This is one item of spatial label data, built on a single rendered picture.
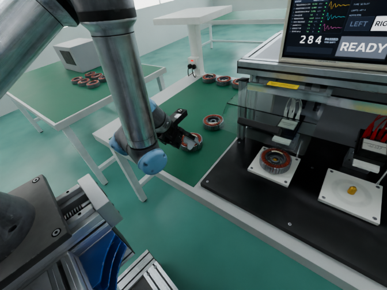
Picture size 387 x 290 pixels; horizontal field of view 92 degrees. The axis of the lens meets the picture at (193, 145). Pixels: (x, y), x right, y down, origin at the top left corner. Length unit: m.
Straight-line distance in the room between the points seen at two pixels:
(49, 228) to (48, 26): 0.38
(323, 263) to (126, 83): 0.66
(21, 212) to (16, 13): 0.35
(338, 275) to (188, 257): 0.95
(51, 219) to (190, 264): 1.07
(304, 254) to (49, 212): 0.64
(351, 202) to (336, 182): 0.08
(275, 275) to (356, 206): 0.79
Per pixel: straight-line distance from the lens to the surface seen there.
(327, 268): 0.68
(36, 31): 0.49
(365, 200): 0.80
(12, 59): 0.50
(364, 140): 0.77
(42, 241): 0.47
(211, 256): 1.42
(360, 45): 0.69
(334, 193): 0.77
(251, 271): 1.41
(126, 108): 0.42
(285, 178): 0.76
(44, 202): 0.54
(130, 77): 0.40
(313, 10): 0.69
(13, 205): 0.50
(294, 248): 0.67
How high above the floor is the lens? 1.35
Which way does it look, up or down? 41 degrees down
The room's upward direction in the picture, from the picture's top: 10 degrees counter-clockwise
